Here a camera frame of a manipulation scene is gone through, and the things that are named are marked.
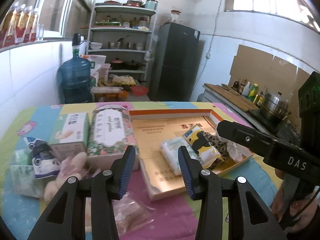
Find green item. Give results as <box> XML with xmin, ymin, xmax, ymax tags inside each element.
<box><xmin>14</xmin><ymin>149</ymin><xmax>32</xmax><ymax>165</ymax></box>

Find colourful cartoon bed sheet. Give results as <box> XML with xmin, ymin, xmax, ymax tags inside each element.
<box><xmin>1</xmin><ymin>103</ymin><xmax>281</xmax><ymax>239</ymax></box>

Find orange cardboard tray box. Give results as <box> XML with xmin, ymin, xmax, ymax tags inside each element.
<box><xmin>130</xmin><ymin>108</ymin><xmax>253</xmax><ymax>201</ymax></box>

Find person right hand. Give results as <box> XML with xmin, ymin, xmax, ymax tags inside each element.
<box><xmin>271</xmin><ymin>169</ymin><xmax>319</xmax><ymax>234</ymax></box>

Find wooden cutting board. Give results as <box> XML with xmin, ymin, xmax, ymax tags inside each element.
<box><xmin>203</xmin><ymin>83</ymin><xmax>259</xmax><ymax>112</ymax></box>

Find steel steamer pot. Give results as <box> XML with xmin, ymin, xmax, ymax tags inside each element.
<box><xmin>260</xmin><ymin>92</ymin><xmax>291</xmax><ymax>120</ymax></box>

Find red plastic basin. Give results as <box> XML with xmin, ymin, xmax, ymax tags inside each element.
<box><xmin>131</xmin><ymin>85</ymin><xmax>149</xmax><ymax>96</ymax></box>

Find green white mask box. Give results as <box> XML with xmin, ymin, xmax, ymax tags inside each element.
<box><xmin>49</xmin><ymin>112</ymin><xmax>89</xmax><ymax>162</ymax></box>

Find oil bottles on sill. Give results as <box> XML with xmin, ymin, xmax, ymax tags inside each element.
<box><xmin>1</xmin><ymin>2</ymin><xmax>39</xmax><ymax>48</ymax></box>

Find glass jar on fridge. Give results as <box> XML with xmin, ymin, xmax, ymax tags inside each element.
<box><xmin>170</xmin><ymin>10</ymin><xmax>181</xmax><ymax>24</ymax></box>

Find dark grey refrigerator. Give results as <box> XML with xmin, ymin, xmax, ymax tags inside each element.
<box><xmin>149</xmin><ymin>23</ymin><xmax>200</xmax><ymax>101</ymax></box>

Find leopard print cloth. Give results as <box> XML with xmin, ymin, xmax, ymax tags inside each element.
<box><xmin>201</xmin><ymin>131</ymin><xmax>228</xmax><ymax>168</ymax></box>

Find condiment bottles group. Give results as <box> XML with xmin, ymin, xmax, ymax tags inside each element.
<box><xmin>231</xmin><ymin>78</ymin><xmax>268</xmax><ymax>108</ymax></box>

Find plush bunny pink hat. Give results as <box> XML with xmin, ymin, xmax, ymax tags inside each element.
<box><xmin>43</xmin><ymin>152</ymin><xmax>102</xmax><ymax>205</ymax></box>

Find yellow white tissue pack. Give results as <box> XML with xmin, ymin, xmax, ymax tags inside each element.
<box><xmin>183</xmin><ymin>125</ymin><xmax>224</xmax><ymax>168</ymax></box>

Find metal kitchen shelf rack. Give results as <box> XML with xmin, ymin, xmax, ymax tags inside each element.
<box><xmin>86</xmin><ymin>1</ymin><xmax>158</xmax><ymax>84</ymax></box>

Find floral tissue pack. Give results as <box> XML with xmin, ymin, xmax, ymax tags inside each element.
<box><xmin>87</xmin><ymin>105</ymin><xmax>139</xmax><ymax>170</ymax></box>

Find blue water jug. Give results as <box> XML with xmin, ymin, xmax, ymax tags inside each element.
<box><xmin>56</xmin><ymin>33</ymin><xmax>92</xmax><ymax>104</ymax></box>

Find white green wipes pack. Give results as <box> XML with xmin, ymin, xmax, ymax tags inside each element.
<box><xmin>10</xmin><ymin>165</ymin><xmax>44</xmax><ymax>198</ymax></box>
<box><xmin>160</xmin><ymin>137</ymin><xmax>203</xmax><ymax>176</ymax></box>

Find cardboard wall sheets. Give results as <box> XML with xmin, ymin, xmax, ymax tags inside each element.
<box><xmin>228</xmin><ymin>44</ymin><xmax>313</xmax><ymax>106</ymax></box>

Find clear bag pink contents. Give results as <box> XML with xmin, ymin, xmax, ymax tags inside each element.
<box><xmin>112</xmin><ymin>192</ymin><xmax>156</xmax><ymax>236</ymax></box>

